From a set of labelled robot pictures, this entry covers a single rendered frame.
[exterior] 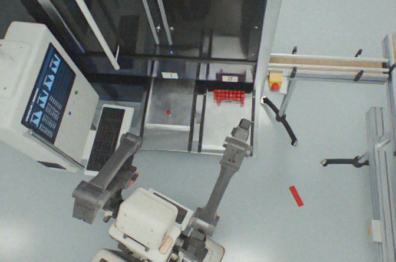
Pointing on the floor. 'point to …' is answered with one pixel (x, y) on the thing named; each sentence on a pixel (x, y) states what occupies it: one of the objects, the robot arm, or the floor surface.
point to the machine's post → (269, 23)
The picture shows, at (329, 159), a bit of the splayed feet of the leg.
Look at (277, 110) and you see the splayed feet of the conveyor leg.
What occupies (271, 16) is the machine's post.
